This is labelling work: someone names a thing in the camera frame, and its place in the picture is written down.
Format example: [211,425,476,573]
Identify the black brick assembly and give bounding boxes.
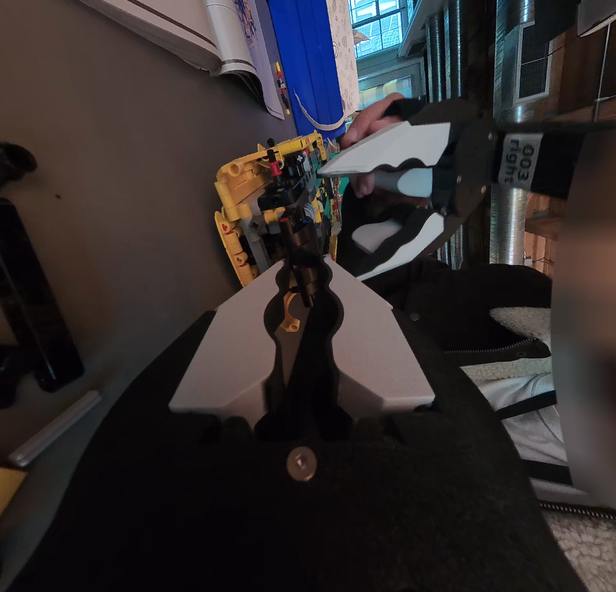
[257,187,334,334]

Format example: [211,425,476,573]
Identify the light grey hoodie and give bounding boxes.
[476,370,578,496]

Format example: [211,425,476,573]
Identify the grey desk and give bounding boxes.
[0,0,347,573]

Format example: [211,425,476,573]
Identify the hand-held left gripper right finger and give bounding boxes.
[321,256,436,418]

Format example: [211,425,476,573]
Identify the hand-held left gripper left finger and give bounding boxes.
[168,260,292,430]

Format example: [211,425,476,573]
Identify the open instruction booklet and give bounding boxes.
[38,0,288,121]

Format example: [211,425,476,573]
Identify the person's right hand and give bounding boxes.
[339,92,409,150]

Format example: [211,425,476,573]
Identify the scattered small brick pieces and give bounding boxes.
[273,61,293,117]

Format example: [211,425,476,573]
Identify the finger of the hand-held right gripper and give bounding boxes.
[318,120,453,199]
[351,212,446,282]

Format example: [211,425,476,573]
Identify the black glossy object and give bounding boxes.
[0,142,86,408]

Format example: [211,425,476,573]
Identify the silver ventilation duct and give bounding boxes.
[423,0,554,265]

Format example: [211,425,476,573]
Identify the person's right forearm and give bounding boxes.
[337,187,549,313]

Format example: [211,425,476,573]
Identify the white metal bar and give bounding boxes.
[7,390,104,468]

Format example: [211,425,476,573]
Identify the blue plastic bin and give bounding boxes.
[262,0,348,133]

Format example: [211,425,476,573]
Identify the yellow brick car model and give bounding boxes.
[214,132,348,289]

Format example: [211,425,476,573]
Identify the black fleece-lined jacket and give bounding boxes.
[337,192,554,376]

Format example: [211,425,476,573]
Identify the printed white paper bag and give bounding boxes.
[321,0,363,117]

